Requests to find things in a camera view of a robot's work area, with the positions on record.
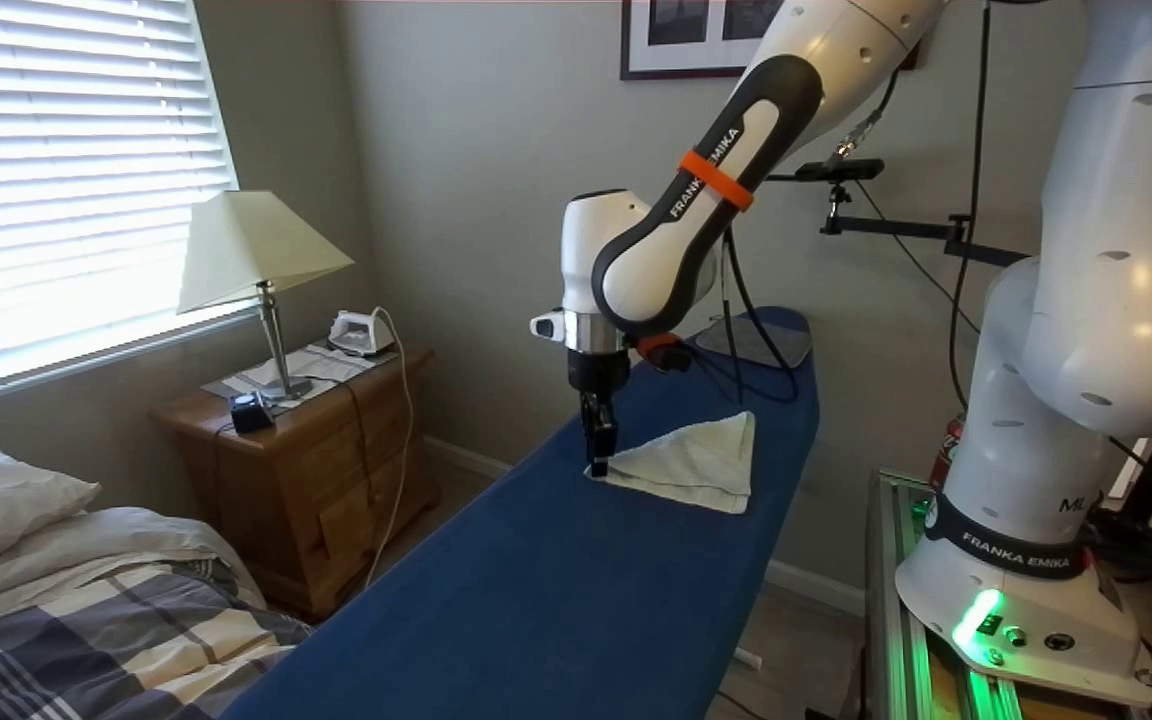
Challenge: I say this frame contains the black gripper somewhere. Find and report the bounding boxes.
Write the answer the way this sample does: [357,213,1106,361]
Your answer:
[566,348,632,479]

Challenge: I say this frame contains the white terry towel cloth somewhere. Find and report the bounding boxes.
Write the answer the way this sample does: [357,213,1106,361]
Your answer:
[596,408,765,519]

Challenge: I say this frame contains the blue ironing board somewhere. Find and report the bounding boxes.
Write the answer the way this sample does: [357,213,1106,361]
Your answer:
[222,303,824,720]

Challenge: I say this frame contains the grey quilted iron rest pad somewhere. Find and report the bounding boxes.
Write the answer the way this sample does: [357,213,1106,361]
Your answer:
[721,303,815,373]

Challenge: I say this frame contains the white clothes iron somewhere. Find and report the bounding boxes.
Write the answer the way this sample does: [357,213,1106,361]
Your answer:
[324,303,401,362]

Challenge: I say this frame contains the papers on nightstand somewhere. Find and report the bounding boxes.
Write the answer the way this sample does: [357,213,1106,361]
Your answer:
[200,341,367,410]

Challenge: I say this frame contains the wooden nightstand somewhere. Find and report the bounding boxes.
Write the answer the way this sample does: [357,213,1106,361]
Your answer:
[152,348,439,625]

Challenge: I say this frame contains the small black alarm clock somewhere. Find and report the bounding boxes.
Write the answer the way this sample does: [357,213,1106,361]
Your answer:
[227,388,277,441]

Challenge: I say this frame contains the table lamp with cream shade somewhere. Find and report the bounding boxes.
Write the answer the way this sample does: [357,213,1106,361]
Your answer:
[175,189,362,404]

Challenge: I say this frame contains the bed with plaid bedspread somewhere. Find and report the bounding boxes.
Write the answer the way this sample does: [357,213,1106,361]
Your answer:
[0,441,318,720]

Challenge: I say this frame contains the white window blinds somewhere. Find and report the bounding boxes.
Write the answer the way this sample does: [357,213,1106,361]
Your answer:
[0,0,244,408]

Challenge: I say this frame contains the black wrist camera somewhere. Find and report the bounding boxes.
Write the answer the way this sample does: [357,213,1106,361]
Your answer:
[632,328,696,373]

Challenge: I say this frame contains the white power cable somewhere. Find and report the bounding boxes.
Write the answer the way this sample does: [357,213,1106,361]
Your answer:
[357,306,423,593]

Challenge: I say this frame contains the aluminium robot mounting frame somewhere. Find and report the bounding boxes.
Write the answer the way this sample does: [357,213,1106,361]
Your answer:
[862,464,1152,720]

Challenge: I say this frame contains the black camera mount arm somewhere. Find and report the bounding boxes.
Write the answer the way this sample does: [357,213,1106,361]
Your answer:
[792,152,1038,277]

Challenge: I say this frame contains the black framed wall picture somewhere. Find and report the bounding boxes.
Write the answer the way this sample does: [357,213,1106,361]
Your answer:
[615,0,792,85]

